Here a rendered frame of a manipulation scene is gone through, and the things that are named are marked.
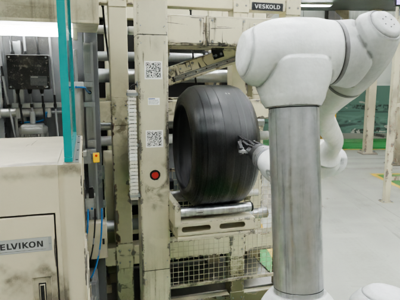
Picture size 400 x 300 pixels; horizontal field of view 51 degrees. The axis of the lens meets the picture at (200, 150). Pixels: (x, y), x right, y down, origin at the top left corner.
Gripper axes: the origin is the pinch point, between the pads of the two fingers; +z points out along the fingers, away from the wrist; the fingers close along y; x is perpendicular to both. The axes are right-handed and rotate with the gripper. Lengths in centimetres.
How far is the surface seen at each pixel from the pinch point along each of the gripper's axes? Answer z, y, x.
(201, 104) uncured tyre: 14.5, 13.4, -12.1
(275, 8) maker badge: 88, -50, -55
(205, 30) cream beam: 55, 2, -41
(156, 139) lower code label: 22.0, 30.6, 4.4
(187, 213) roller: 10.0, 18.9, 34.7
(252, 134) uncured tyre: 4.8, -6.3, -1.1
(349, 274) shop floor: 88, -131, 136
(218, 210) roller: 10.0, 4.8, 34.5
